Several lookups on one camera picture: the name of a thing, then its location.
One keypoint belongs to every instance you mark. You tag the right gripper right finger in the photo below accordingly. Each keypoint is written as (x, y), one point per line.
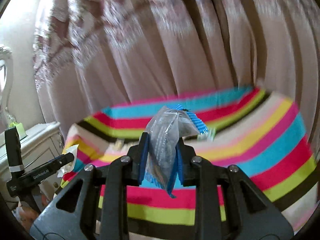
(186, 171)

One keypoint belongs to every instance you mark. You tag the blue seed snack packet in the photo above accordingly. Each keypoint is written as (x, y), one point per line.
(171, 123)

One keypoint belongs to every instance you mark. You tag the striped colourful cloth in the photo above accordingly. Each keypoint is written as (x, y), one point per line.
(262, 133)

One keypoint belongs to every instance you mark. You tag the green white small packet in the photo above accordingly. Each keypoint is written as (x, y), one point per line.
(208, 135)

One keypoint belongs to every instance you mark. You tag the white cabinet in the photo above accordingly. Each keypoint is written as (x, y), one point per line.
(42, 143)

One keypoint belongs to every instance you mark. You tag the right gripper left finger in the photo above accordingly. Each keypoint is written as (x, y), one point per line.
(139, 155)

